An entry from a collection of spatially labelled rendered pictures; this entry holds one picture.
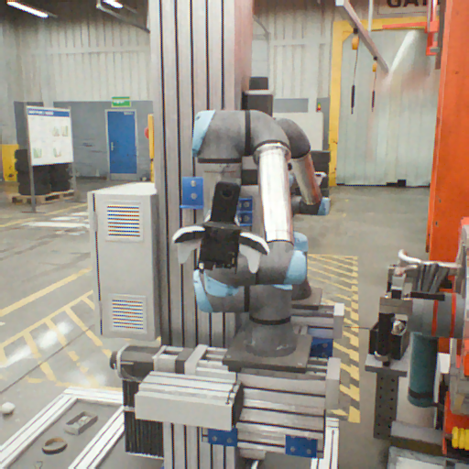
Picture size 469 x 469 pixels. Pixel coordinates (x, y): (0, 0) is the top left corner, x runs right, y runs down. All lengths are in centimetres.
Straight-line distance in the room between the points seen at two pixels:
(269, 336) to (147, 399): 36
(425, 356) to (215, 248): 113
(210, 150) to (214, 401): 64
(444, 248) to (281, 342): 98
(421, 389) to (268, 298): 77
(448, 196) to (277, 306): 101
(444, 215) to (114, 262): 127
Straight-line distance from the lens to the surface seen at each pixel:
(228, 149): 129
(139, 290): 162
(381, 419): 261
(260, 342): 140
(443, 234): 217
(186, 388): 142
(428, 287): 150
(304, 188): 198
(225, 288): 109
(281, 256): 109
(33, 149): 1001
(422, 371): 190
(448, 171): 214
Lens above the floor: 140
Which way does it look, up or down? 12 degrees down
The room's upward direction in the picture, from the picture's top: straight up
